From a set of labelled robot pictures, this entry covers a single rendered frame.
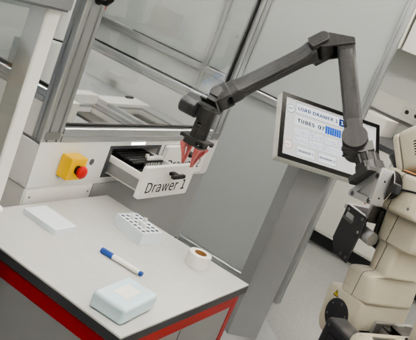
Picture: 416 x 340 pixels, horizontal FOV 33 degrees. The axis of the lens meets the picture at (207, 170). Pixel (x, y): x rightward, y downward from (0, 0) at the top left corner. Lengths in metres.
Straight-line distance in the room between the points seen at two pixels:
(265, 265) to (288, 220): 0.24
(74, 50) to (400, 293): 1.23
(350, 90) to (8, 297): 1.17
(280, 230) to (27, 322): 1.67
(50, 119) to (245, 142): 2.18
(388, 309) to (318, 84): 1.84
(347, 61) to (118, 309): 1.12
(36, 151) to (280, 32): 2.23
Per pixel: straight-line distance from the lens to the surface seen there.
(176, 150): 2.54
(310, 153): 2.99
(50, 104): 1.97
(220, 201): 4.11
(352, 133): 2.08
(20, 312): 1.77
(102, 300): 1.60
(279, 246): 3.21
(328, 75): 3.82
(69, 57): 1.93
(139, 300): 1.63
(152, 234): 2.04
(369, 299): 2.19
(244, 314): 3.34
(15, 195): 2.07
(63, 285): 1.68
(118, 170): 2.25
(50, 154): 2.04
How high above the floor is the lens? 1.54
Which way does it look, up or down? 15 degrees down
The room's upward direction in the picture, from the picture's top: 22 degrees clockwise
